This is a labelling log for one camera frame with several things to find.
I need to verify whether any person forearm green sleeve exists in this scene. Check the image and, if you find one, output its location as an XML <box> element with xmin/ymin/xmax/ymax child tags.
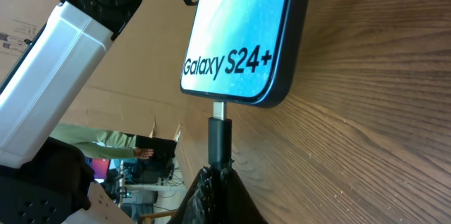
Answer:
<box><xmin>50</xmin><ymin>123</ymin><xmax>137</xmax><ymax>159</ymax></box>

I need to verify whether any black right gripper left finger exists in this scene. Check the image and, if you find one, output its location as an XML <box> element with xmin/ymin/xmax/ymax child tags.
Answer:
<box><xmin>168</xmin><ymin>167</ymin><xmax>221</xmax><ymax>224</ymax></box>

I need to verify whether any person hand in background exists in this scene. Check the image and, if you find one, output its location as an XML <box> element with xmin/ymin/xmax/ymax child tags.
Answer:
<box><xmin>133</xmin><ymin>148</ymin><xmax>154</xmax><ymax>159</ymax></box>

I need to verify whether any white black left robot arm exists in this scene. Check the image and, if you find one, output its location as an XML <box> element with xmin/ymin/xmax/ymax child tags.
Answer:
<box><xmin>1</xmin><ymin>0</ymin><xmax>192</xmax><ymax>223</ymax></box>

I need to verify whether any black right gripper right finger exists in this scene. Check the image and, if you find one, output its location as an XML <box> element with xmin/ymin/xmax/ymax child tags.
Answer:
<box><xmin>220</xmin><ymin>166</ymin><xmax>268</xmax><ymax>224</ymax></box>

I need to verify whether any black USB charger cable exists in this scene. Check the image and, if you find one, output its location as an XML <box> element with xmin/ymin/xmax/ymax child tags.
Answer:
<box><xmin>207</xmin><ymin>100</ymin><xmax>233</xmax><ymax>172</ymax></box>

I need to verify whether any Galaxy S24+ smartphone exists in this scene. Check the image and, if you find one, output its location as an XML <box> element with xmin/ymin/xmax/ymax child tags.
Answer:
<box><xmin>180</xmin><ymin>0</ymin><xmax>309</xmax><ymax>107</ymax></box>

